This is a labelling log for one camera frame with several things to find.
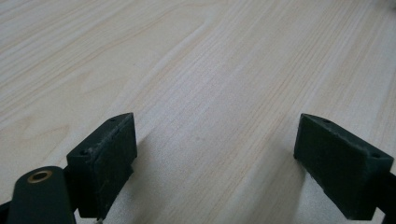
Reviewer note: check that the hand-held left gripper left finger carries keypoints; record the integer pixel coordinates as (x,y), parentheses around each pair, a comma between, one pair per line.
(102,165)

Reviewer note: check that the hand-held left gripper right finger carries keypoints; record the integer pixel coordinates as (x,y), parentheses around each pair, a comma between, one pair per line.
(339,168)

